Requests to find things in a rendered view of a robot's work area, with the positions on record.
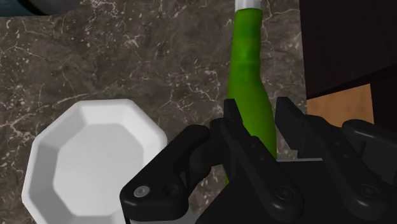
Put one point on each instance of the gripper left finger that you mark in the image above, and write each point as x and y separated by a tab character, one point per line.
248	161

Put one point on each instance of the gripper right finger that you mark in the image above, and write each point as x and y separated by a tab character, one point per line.
341	161

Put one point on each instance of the dark brown cabinet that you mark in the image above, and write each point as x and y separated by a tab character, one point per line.
344	40

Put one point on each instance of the white octagonal bowl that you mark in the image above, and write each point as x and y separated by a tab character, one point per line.
93	161

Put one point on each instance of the black round object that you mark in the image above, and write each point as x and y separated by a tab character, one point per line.
49	5

